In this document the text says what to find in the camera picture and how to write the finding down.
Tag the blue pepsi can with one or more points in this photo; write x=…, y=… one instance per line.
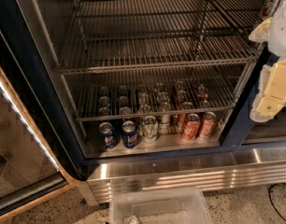
x=129, y=134
x=107, y=135

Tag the red coke can right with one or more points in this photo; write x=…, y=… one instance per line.
x=208, y=124

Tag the blue pepsi can left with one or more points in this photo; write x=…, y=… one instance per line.
x=107, y=135

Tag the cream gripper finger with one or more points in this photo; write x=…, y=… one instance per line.
x=260, y=33
x=271, y=97

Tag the clear plastic bin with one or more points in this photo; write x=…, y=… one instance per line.
x=166, y=206

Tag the white green can second row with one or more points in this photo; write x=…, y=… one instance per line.
x=164, y=123

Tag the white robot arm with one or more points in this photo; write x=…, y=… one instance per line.
x=276, y=42

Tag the red coke can second row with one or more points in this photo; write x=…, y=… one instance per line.
x=181, y=121

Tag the red coke can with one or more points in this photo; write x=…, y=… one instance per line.
x=208, y=124
x=191, y=126

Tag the upper wire fridge shelf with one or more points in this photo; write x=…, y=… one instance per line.
x=116, y=35

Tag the red coke can front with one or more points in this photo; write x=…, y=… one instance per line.
x=191, y=126

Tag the lower wire fridge shelf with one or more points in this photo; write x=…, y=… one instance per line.
x=167, y=91

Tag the wire fridge shelf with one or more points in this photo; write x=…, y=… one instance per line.
x=167, y=91
x=116, y=35

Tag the blue pepsi can right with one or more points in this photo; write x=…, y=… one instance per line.
x=129, y=134

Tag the steel fridge base grille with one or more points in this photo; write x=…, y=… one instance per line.
x=229, y=170

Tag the glass fridge door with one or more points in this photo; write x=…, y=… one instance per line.
x=29, y=171

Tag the blue fridge centre pillar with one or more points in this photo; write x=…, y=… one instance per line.
x=239, y=124

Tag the white green soda can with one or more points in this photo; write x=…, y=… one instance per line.
x=150, y=129

